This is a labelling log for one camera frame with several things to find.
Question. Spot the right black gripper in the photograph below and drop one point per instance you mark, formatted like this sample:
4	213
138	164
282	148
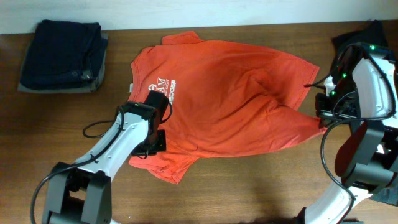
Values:
326	114

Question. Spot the folded navy blue garment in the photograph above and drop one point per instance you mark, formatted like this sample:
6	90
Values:
64	54

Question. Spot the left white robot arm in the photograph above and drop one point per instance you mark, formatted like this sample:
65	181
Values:
81	192

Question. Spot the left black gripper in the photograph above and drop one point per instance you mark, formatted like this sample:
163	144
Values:
160	145

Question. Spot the folded grey garment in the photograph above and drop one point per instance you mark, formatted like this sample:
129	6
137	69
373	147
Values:
86	87

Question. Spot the red polo shirt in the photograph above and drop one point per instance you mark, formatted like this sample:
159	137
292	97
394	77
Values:
228	100

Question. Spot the black printed t-shirt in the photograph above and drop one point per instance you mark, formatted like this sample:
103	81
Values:
372	34

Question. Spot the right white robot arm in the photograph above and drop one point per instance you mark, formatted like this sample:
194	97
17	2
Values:
361	92

